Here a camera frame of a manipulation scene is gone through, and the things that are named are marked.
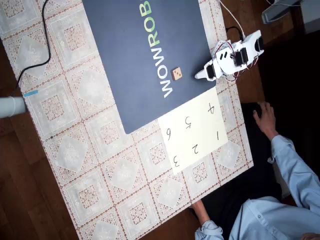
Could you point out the person in light blue shirt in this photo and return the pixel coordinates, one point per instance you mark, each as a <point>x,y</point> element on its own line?
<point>275,220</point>

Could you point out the cream lace tablecloth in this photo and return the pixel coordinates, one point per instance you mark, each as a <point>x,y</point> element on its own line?
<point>75,150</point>

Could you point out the dark blue WOWROBO mat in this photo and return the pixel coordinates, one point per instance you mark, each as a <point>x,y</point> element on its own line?
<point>125,62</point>

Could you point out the person's left hand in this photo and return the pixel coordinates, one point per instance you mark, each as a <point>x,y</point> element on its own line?
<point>201,211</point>

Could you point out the white paper sheet with numbers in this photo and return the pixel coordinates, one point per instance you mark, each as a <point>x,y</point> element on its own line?
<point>197,130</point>

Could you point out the wooden die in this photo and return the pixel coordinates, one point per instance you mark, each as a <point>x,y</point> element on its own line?
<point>176,74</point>

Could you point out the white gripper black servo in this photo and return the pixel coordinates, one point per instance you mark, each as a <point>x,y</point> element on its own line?
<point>209,71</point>

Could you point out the right forearm in blue sleeve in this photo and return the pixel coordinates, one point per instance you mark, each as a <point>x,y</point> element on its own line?
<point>292,165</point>

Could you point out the person's right hand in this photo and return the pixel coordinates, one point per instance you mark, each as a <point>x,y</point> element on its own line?
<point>266,120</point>

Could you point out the left forearm in blue sleeve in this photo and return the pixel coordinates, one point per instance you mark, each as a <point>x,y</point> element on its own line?
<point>208,231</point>

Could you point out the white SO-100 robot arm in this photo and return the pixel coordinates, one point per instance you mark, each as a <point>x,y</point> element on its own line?
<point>251,40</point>

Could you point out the blue tape strip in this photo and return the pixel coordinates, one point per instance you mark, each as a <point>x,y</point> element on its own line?
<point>31,94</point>

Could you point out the pale grey box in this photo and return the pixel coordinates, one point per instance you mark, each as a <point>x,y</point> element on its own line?
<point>311,15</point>

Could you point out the white plastic tube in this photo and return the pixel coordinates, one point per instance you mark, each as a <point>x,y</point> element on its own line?
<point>11,107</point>

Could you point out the grey slanted panel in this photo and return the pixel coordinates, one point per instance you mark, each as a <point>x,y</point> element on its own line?
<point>277,12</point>

